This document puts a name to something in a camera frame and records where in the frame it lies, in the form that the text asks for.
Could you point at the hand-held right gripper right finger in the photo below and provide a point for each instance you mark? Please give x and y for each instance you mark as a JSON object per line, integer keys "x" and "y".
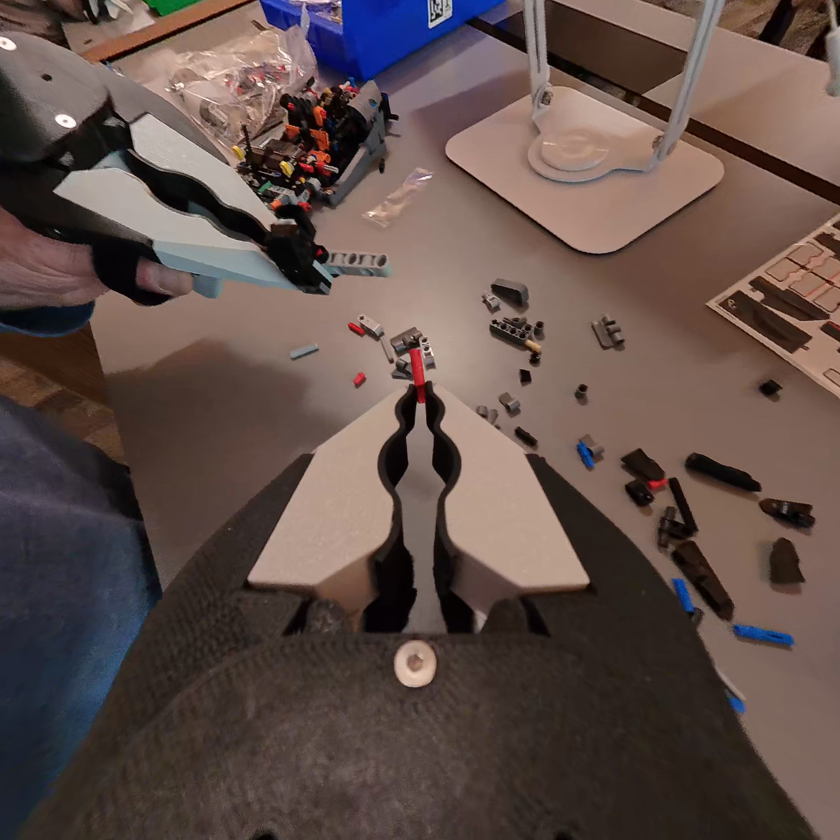
{"x": 512, "y": 519}

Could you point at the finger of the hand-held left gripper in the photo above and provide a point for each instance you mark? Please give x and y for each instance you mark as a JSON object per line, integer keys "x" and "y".
{"x": 145, "y": 217}
{"x": 184, "y": 164}

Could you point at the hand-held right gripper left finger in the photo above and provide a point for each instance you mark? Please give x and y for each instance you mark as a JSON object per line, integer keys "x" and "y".
{"x": 328, "y": 519}

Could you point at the small grey black brick assembly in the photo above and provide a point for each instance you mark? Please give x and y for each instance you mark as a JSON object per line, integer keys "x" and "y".
{"x": 299, "y": 250}

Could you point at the long light grey lego beam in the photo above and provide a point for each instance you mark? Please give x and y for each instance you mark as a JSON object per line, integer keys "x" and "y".
{"x": 361, "y": 263}

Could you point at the cluster of dark lego connectors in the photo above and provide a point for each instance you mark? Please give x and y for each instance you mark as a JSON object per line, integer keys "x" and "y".
{"x": 525, "y": 436}

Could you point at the small grey lego brick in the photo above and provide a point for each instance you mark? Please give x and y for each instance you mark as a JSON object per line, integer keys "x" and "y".
{"x": 509, "y": 403}

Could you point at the partly built lego model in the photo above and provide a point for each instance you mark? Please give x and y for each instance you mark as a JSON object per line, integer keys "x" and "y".
{"x": 322, "y": 138}

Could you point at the dark round lego bushing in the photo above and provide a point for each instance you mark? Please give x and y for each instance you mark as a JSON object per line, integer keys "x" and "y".
{"x": 580, "y": 391}

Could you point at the small bluish grey lego piece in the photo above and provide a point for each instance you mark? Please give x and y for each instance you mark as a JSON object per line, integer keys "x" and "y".
{"x": 305, "y": 351}

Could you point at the dark grey angled lego beam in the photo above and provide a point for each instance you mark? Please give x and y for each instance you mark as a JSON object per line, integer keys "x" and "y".
{"x": 512, "y": 331}

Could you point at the cluster of grey lego connectors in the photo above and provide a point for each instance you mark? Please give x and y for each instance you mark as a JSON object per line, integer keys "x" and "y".
{"x": 402, "y": 341}

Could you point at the pile of black lego pieces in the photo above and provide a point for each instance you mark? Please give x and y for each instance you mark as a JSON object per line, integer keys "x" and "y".
{"x": 702, "y": 578}

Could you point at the grey double lego connector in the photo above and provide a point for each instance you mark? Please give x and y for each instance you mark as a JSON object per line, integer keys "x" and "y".
{"x": 607, "y": 332}

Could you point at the small light grey lego connector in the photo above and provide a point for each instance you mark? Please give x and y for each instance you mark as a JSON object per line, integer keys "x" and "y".
{"x": 490, "y": 302}

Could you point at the dark grey curved lego brick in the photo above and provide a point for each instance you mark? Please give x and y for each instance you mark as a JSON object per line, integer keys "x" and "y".
{"x": 509, "y": 292}

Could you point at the small black lego piece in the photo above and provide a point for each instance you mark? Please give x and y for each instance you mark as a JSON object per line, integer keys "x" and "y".
{"x": 771, "y": 389}

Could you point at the lego sticker sheet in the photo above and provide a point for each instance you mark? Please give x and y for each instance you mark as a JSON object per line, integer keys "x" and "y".
{"x": 788, "y": 295}

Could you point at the person's left hand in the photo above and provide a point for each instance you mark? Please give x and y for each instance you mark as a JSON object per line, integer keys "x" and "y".
{"x": 46, "y": 269}

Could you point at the blue pin with grey connector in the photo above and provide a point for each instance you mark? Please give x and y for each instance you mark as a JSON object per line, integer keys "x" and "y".
{"x": 587, "y": 453}

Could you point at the red pin with grey connector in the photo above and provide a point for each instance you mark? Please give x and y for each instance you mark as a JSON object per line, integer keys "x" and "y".
{"x": 364, "y": 324}

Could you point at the small clear plastic bag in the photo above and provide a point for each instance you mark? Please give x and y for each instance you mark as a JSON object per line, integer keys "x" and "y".
{"x": 397, "y": 197}

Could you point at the blue storage bin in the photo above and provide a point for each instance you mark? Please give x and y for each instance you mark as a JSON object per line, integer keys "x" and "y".
{"x": 381, "y": 33}

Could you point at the person's blue clothing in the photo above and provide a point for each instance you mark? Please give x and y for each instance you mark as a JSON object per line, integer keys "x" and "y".
{"x": 66, "y": 617}

